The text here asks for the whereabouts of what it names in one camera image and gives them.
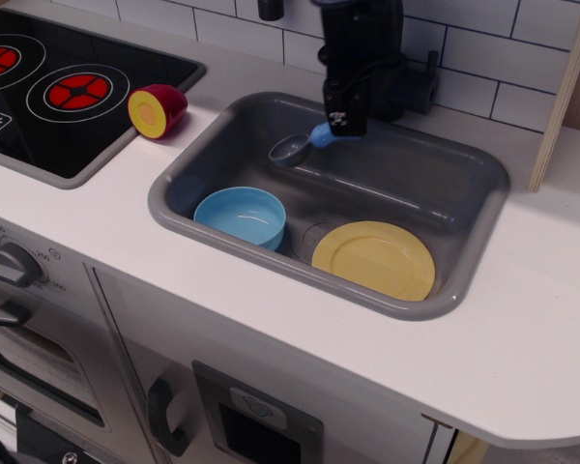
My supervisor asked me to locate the light wooden side post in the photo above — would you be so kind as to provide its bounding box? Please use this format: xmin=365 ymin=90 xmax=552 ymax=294
xmin=527 ymin=23 xmax=580 ymax=192

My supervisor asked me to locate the grey sink basin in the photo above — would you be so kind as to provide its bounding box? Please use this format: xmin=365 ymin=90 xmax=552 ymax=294
xmin=148 ymin=93 xmax=509 ymax=321

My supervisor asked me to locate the yellow plate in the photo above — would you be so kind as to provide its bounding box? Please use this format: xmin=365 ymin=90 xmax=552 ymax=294
xmin=311 ymin=220 xmax=436 ymax=302

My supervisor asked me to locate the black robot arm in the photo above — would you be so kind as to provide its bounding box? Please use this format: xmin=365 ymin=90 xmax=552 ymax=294
xmin=314 ymin=1 xmax=405 ymax=137

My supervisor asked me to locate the black cabinet door handle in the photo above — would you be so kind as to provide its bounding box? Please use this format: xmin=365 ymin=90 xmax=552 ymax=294
xmin=146 ymin=378 xmax=189 ymax=457

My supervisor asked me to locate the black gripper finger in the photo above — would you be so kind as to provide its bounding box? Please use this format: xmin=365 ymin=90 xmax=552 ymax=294
xmin=323 ymin=81 xmax=368 ymax=137

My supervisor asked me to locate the light blue bowl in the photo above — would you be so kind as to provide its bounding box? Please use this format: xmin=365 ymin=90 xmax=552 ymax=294
xmin=193 ymin=187 xmax=286 ymax=250

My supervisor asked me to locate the oven door window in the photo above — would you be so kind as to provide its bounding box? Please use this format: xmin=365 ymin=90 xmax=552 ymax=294
xmin=0 ymin=326 xmax=104 ymax=426

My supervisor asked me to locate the black toy stove top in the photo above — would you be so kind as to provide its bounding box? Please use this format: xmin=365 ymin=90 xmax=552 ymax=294
xmin=0 ymin=9 xmax=206 ymax=189

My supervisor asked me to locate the red yellow toy fruit half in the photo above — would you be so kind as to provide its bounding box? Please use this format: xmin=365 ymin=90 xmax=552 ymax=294
xmin=127 ymin=84 xmax=189 ymax=139

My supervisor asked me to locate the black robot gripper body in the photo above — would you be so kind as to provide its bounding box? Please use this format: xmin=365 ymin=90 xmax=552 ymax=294
xmin=318 ymin=4 xmax=404 ymax=97

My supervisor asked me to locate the grey oven knob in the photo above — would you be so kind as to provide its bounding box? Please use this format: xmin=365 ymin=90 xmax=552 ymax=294
xmin=0 ymin=243 xmax=44 ymax=288

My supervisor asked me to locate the blue handled grey spoon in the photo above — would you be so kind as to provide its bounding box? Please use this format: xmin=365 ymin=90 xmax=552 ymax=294
xmin=268 ymin=123 xmax=359 ymax=167

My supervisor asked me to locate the dark grey faucet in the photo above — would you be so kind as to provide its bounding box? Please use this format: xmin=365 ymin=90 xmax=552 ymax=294
xmin=257 ymin=0 xmax=440 ymax=123

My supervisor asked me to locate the grey oven door handle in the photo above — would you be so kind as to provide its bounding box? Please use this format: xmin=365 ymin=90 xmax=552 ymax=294
xmin=0 ymin=302 xmax=31 ymax=327

